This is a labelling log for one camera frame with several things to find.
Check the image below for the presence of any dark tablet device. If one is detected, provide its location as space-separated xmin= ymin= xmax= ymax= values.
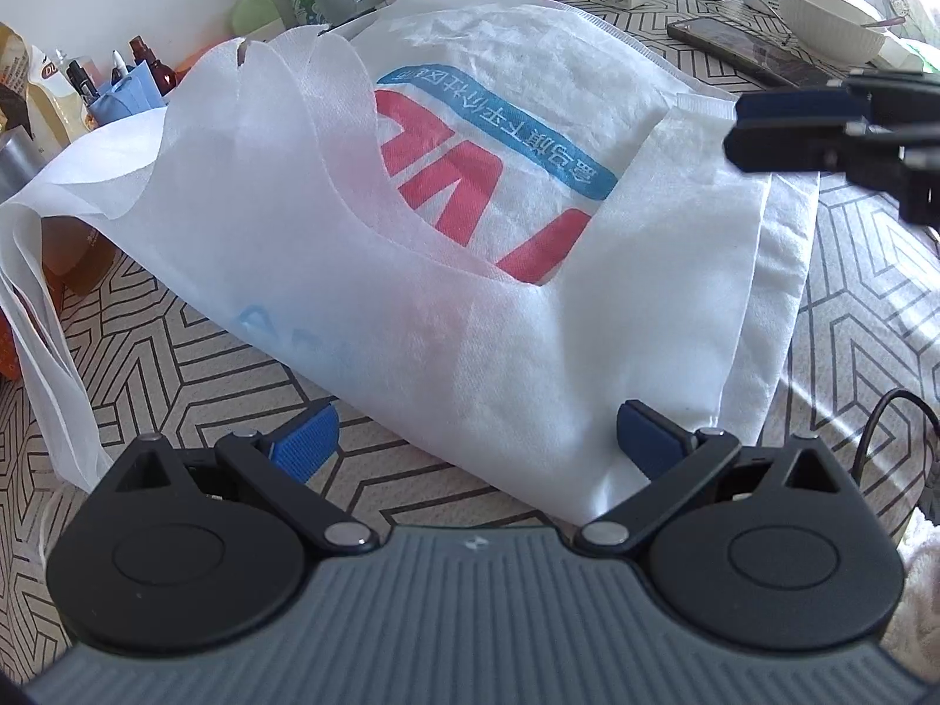
xmin=666 ymin=16 xmax=838 ymax=88

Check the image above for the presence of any white ceramic bowl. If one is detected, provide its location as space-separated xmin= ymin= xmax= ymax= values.
xmin=779 ymin=0 xmax=886 ymax=65

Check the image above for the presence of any brown spray bottle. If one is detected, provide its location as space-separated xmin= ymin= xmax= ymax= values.
xmin=129 ymin=35 xmax=177 ymax=96

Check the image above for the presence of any yellow snack pouch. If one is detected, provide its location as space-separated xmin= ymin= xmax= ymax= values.
xmin=2 ymin=24 xmax=96 ymax=161

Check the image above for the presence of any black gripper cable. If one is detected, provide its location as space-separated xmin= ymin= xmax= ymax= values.
xmin=851 ymin=387 xmax=940 ymax=482

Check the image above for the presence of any white nonwoven shopping bag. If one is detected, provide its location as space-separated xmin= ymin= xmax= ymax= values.
xmin=2 ymin=0 xmax=819 ymax=523

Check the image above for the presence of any blue pen holder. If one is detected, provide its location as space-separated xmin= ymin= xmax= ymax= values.
xmin=89 ymin=64 xmax=166 ymax=126

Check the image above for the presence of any green white small container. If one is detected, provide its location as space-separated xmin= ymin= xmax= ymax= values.
xmin=230 ymin=0 xmax=287 ymax=42

